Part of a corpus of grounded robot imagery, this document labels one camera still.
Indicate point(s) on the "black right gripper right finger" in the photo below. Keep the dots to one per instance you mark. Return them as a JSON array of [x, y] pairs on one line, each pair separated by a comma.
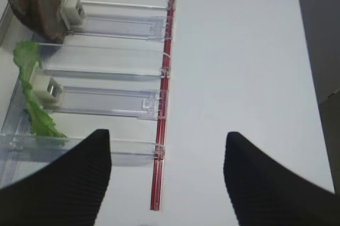
[[264, 192]]

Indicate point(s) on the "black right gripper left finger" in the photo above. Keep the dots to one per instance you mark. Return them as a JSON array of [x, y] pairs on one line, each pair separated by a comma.
[[68, 191]]

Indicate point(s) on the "red rail strip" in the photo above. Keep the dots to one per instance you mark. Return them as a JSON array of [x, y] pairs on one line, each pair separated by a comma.
[[158, 168]]

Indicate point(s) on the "white pusher block patty lane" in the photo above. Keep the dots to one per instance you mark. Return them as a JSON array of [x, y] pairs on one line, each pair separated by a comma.
[[72, 13]]

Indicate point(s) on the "white pusher block lettuce lane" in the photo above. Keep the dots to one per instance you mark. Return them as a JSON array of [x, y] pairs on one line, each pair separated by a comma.
[[46, 91]]

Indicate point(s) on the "brown meat patty front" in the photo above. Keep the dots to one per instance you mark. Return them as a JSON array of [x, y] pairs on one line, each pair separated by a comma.
[[47, 21]]

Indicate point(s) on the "green lettuce leaf rear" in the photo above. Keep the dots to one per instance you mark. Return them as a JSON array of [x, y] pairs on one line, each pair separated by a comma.
[[26, 57]]

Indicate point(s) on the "clear acrylic right food rack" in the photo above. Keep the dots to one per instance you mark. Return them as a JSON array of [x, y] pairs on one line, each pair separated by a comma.
[[110, 70]]

